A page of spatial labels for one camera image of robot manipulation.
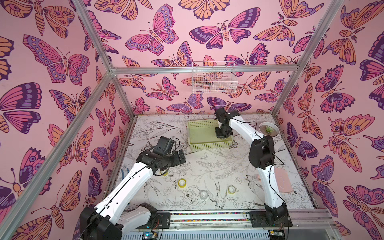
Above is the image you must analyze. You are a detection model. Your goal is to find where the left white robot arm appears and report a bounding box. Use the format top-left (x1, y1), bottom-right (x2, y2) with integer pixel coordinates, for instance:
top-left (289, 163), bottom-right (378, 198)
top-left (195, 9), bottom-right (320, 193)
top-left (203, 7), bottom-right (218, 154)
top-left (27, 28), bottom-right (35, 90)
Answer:
top-left (78, 137), bottom-right (186, 240)

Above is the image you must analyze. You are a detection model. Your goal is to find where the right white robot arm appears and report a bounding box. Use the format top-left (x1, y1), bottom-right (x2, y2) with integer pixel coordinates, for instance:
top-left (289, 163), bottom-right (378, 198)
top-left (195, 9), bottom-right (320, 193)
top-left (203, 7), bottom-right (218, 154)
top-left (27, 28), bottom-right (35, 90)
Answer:
top-left (215, 108), bottom-right (292, 228)

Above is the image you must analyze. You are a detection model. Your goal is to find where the aluminium front rail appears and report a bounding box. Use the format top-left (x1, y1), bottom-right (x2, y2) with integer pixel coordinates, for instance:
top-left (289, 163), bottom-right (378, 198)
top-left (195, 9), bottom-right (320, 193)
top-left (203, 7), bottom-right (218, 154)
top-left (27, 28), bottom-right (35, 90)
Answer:
top-left (120, 209), bottom-right (342, 240)

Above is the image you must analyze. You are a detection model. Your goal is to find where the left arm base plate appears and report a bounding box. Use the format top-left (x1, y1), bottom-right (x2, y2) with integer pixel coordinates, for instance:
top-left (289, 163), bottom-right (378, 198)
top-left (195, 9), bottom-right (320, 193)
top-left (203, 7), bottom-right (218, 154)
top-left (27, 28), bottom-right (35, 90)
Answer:
top-left (136, 212), bottom-right (171, 230)

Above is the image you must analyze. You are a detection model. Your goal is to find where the yellow tape roll five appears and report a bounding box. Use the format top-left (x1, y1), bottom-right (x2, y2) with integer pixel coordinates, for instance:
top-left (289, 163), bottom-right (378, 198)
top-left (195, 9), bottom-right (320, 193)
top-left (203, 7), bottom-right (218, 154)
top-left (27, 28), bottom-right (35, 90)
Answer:
top-left (227, 185), bottom-right (237, 195)

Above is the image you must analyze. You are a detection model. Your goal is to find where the yellow tape roll four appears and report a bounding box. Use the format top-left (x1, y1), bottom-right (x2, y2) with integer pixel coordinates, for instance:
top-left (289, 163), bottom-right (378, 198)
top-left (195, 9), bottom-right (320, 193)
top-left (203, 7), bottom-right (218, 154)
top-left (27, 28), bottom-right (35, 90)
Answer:
top-left (178, 179), bottom-right (187, 188)

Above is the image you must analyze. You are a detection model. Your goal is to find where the white pot with succulent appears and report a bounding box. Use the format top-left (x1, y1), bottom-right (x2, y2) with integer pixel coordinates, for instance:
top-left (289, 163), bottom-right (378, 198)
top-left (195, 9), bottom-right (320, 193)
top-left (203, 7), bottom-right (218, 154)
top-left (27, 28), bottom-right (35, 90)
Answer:
top-left (259, 122), bottom-right (280, 138)

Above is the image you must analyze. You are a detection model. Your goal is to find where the clear white tape roll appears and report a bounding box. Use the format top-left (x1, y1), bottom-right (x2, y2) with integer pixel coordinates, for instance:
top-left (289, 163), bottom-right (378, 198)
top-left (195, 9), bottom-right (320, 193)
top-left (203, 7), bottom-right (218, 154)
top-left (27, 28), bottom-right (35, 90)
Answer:
top-left (199, 190), bottom-right (208, 200)

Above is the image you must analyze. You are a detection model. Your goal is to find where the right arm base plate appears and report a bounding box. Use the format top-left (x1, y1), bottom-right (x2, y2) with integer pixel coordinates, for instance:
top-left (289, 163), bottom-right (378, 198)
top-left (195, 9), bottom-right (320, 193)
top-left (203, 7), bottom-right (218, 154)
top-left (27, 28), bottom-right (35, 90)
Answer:
top-left (247, 211), bottom-right (293, 228)

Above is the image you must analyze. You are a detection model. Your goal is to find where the white wire wall basket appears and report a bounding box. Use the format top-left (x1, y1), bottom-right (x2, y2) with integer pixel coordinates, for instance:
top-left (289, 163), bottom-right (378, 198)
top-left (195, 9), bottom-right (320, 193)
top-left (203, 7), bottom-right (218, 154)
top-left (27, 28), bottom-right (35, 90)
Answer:
top-left (191, 64), bottom-right (238, 95)

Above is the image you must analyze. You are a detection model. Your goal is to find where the green plastic storage basket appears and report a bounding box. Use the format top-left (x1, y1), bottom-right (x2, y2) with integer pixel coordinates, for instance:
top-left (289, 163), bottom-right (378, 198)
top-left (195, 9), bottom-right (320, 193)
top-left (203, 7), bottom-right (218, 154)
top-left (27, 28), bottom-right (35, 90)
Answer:
top-left (187, 119), bottom-right (233, 151)

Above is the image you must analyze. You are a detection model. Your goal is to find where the blue yellow garden fork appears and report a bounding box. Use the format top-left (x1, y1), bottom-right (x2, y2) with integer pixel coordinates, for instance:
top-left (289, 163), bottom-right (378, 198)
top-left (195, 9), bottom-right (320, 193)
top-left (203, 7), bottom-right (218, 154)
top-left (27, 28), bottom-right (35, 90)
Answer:
top-left (121, 168), bottom-right (130, 180)

